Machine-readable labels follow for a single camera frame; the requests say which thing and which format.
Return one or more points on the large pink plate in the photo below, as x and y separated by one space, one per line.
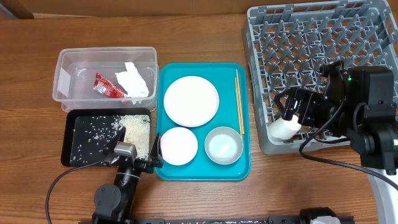
191 101

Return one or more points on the pile of rice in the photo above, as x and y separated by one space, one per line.
136 133

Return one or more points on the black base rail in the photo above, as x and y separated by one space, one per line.
269 220

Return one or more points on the white tissue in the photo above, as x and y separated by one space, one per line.
132 82

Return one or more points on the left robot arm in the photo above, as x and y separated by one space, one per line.
114 201

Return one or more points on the pink bowl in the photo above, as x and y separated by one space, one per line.
179 146

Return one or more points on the white plastic cup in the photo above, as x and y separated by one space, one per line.
283 130

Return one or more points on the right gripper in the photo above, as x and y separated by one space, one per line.
309 98

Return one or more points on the grey dishwasher rack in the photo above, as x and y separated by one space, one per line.
285 45

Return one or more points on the teal plastic tray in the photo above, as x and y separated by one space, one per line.
222 75

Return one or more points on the red snack wrapper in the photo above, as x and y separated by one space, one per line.
104 86

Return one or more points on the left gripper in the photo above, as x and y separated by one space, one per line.
155 157

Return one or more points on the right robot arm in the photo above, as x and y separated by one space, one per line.
356 106

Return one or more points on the grey bowl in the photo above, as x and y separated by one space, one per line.
224 145

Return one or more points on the wooden chopstick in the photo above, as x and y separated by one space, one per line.
240 102
238 108

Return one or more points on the black plastic tray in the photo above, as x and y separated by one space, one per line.
74 114

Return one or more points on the clear plastic bin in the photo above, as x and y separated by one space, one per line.
76 69

